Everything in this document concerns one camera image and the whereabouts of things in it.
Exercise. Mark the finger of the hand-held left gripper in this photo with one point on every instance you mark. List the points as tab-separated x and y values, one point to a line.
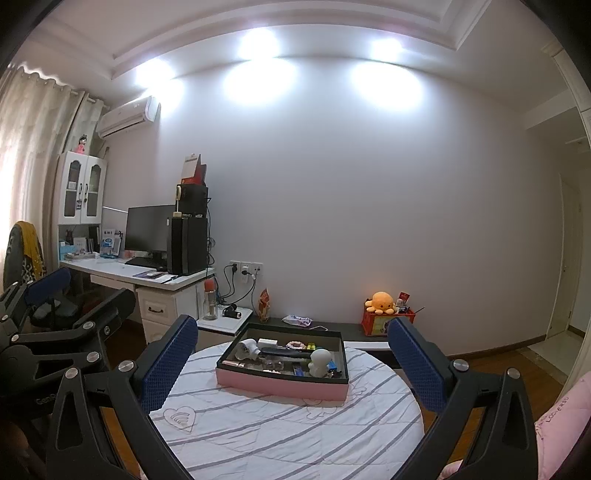
111	304
48	284

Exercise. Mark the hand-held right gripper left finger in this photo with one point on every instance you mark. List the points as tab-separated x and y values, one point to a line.
168	364

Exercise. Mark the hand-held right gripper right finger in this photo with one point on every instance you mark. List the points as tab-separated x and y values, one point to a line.
418	364

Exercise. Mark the white plug adapter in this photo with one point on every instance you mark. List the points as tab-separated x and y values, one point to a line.
247	348

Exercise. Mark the blue plastic case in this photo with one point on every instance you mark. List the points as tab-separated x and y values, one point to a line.
332	368

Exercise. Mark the white charger block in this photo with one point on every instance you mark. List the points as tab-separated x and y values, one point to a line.
268	342

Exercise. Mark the clear glass bottle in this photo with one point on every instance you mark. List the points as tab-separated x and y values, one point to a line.
272	367

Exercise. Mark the pink storage box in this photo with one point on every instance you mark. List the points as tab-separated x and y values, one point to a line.
277	387

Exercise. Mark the black cylindrical tool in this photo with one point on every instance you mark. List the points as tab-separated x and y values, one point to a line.
284	353

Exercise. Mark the small blue orange box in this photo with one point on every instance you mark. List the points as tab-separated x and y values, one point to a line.
298	369

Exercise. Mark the pink building block figure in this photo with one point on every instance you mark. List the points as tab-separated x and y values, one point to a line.
295	344

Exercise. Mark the black office chair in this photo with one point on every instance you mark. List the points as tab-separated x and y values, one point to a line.
23	249

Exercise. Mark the white desk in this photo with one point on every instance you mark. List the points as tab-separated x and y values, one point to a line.
161	300

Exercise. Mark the black keyboard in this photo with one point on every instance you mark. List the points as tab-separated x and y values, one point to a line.
141	263

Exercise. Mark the red printed box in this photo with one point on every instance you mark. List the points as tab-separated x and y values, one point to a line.
383	323

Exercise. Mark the blue white printed box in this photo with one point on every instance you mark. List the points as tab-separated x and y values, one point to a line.
110	244

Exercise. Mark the small red tag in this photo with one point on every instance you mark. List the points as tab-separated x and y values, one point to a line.
405	295

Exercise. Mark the orange octopus plush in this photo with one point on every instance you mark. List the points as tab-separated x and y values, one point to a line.
382	302

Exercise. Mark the orange cap water bottle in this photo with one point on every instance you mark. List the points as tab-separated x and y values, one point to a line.
210	300

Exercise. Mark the black monitor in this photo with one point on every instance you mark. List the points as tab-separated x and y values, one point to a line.
147	228

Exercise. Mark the black computer tower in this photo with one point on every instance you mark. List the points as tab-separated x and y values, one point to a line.
187	244

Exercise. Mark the white round figurine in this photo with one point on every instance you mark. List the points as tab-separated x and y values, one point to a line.
319	362

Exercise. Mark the white glass-door cabinet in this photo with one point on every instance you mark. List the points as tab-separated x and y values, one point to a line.
83	184

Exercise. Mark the red hanging ornament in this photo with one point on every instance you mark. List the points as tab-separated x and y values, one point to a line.
264	307

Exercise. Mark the printed face mask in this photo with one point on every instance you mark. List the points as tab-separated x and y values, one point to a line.
298	320

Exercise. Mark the black speaker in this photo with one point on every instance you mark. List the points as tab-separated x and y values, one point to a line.
194	201

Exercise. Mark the small pink doll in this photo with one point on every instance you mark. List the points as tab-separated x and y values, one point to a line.
82	144

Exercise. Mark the beige curtain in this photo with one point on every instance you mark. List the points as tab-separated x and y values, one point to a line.
27	138

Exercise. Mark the red white paper bag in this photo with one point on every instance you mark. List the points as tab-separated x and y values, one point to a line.
190	168

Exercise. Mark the pink pillow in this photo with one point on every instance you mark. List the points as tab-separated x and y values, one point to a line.
568	415

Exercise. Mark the white door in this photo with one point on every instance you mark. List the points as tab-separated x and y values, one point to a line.
565	254

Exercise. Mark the white air conditioner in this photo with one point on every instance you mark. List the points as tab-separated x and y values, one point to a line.
124	115

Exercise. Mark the small black camera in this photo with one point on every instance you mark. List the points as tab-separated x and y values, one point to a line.
231	311

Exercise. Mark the white wall socket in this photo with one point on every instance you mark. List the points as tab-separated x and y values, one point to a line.
247	266

